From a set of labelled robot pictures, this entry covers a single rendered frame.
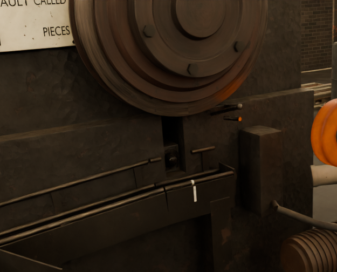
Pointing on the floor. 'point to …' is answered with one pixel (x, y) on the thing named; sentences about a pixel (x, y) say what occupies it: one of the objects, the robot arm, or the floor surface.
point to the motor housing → (316, 251)
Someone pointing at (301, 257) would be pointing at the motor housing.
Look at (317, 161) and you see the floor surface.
